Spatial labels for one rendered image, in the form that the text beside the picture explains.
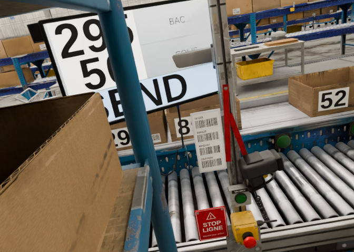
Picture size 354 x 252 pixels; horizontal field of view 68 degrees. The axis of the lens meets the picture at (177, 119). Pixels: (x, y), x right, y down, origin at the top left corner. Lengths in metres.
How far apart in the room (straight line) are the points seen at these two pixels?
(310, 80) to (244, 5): 4.34
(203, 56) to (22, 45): 5.94
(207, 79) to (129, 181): 0.59
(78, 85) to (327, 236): 0.96
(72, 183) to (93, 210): 0.04
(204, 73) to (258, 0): 5.35
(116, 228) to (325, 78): 1.76
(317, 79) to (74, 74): 1.50
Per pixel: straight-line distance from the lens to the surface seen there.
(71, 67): 0.74
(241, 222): 0.90
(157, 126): 1.40
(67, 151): 0.19
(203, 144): 0.78
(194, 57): 0.80
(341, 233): 1.16
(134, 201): 0.26
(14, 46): 6.66
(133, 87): 0.30
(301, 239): 1.10
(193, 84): 0.82
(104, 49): 0.75
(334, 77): 1.93
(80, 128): 0.21
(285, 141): 1.48
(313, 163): 1.45
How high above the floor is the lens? 1.49
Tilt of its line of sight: 20 degrees down
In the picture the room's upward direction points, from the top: 10 degrees counter-clockwise
